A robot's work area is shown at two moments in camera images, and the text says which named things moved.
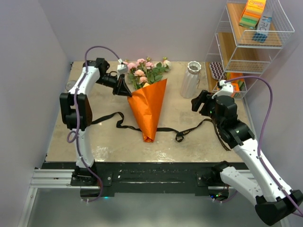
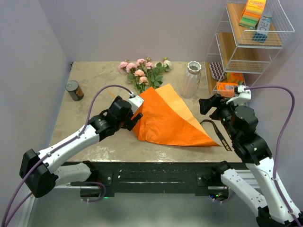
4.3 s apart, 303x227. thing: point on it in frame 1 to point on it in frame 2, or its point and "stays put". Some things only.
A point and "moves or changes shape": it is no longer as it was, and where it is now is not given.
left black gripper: (125, 90) to (129, 121)
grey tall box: (264, 21) stays put
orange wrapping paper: (147, 101) moves or changes shape
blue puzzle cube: (259, 37) stays put
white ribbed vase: (190, 84) stays put
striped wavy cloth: (217, 69) stays put
